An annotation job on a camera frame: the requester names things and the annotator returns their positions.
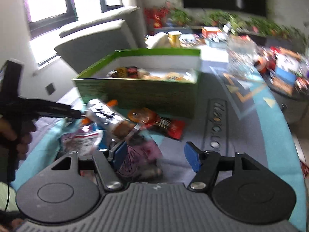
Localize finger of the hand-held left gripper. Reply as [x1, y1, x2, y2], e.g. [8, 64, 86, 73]
[55, 104, 82, 120]

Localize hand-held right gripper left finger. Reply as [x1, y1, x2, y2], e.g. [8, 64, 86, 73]
[51, 140, 128, 191]

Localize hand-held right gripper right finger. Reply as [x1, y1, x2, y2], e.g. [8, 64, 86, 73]
[184, 141, 261, 191]

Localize purple snack packet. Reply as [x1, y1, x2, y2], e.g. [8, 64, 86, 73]
[116, 135, 163, 178]

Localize large silver snack packet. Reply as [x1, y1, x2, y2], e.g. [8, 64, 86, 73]
[86, 99, 138, 141]

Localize green cardboard box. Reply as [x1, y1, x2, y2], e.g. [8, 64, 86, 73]
[72, 48, 202, 119]

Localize person's left hand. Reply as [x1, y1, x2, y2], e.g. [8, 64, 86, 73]
[0, 118, 32, 160]

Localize white pink snack packet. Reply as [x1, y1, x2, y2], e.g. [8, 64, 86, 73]
[60, 127, 104, 156]

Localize red snack packet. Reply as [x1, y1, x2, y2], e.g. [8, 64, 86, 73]
[154, 117, 186, 140]

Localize orange snack packet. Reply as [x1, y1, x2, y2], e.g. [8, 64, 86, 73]
[127, 107, 158, 127]

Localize patterned teal grey mat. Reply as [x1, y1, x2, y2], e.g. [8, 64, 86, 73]
[10, 65, 307, 232]

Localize grey sofa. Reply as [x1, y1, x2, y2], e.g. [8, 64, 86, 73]
[54, 6, 145, 74]

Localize large black framed window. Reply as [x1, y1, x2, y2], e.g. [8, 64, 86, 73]
[22, 0, 78, 39]

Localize white round table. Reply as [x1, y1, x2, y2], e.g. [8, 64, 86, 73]
[145, 32, 230, 63]

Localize round grey coffee table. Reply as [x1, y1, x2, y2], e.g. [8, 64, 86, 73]
[266, 72, 309, 126]

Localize clear glass mug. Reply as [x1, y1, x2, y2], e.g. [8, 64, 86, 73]
[227, 37, 260, 76]

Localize white plush cushion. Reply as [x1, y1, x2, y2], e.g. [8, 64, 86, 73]
[146, 32, 169, 50]

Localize orange mug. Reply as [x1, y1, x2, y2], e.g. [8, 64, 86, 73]
[256, 55, 268, 73]

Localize teal storage tray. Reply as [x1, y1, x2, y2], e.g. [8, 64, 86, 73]
[205, 37, 228, 49]

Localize yellow can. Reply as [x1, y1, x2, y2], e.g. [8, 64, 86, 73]
[168, 31, 181, 48]

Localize blue orange paper carton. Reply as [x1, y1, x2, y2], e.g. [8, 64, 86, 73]
[275, 53, 301, 93]

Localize orange box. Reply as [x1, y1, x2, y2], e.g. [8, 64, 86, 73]
[201, 26, 221, 39]

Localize red flower plant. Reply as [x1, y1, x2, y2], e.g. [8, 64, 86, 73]
[144, 2, 174, 29]

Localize spider plant in vase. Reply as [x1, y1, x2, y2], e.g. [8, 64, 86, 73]
[227, 14, 244, 33]

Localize green potted plant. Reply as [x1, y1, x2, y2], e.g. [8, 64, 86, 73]
[170, 8, 191, 26]

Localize black cable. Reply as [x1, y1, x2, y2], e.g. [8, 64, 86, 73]
[5, 179, 11, 211]

